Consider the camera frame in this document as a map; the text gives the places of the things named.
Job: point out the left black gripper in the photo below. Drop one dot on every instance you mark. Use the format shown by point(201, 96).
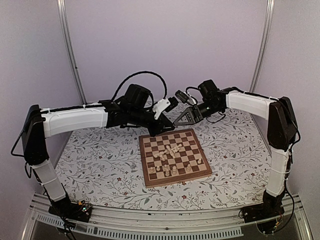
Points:
point(162, 123)

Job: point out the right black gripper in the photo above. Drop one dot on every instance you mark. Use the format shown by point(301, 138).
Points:
point(192, 114)

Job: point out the wooden chess board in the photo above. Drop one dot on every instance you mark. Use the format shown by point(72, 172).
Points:
point(174, 148)

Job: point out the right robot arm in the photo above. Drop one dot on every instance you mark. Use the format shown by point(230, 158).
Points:
point(282, 128)

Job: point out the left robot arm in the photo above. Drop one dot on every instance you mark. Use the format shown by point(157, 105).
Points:
point(127, 111)

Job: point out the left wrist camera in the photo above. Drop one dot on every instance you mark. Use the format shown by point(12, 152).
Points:
point(164, 104)

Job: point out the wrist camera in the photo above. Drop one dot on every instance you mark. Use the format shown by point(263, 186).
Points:
point(186, 98)
point(164, 104)

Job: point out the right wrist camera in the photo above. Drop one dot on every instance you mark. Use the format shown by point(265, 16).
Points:
point(186, 98)

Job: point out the front aluminium rail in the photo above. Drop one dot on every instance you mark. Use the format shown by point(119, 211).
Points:
point(108, 223)

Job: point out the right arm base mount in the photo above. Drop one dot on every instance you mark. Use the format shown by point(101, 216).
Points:
point(261, 211)

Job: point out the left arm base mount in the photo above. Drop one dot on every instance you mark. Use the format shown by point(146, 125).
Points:
point(78, 211)

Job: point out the right aluminium frame post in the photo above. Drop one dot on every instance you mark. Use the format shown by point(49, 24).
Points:
point(267, 25)

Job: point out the aluminium frame post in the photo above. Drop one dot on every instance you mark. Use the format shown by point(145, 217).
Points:
point(267, 25)
point(61, 5)

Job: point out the left aluminium frame post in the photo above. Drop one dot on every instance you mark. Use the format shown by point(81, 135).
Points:
point(61, 5)

